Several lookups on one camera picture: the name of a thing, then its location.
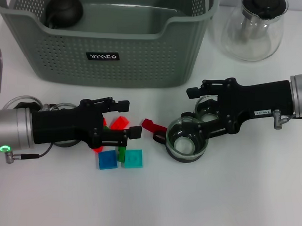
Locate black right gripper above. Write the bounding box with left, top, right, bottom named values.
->
left=184, top=76, right=296, bottom=148

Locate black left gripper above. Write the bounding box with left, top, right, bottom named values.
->
left=30, top=93, right=144, bottom=153

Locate glass teacup with black base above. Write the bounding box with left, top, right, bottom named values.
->
left=181, top=94, right=229, bottom=127
left=151, top=115, right=210, bottom=165
left=42, top=101, right=80, bottom=149
left=3, top=95, right=45, bottom=112

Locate dark red long brick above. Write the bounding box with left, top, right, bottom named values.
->
left=142, top=119, right=168, bottom=134

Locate grey-green perforated storage bin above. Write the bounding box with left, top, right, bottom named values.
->
left=0, top=0, right=220, bottom=93

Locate orange-red sloped brick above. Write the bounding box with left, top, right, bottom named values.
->
left=110, top=115, right=130, bottom=132

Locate teal square flat brick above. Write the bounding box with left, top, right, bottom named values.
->
left=124, top=148, right=143, bottom=169

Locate blue square flat brick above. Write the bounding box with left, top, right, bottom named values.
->
left=97, top=149, right=119, bottom=171

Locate glass teapot with black lid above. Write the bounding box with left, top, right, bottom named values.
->
left=212, top=0, right=290, bottom=63

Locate dark round clay teapot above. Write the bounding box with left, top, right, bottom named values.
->
left=44, top=0, right=85, bottom=31

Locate right arm cable with plug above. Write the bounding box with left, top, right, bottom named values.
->
left=272, top=109, right=297, bottom=130

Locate arm cable with plug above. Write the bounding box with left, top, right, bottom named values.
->
left=272, top=109, right=297, bottom=130
left=4, top=140, right=54, bottom=166

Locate left arm cable with plug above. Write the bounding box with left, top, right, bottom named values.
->
left=4, top=140, right=54, bottom=166

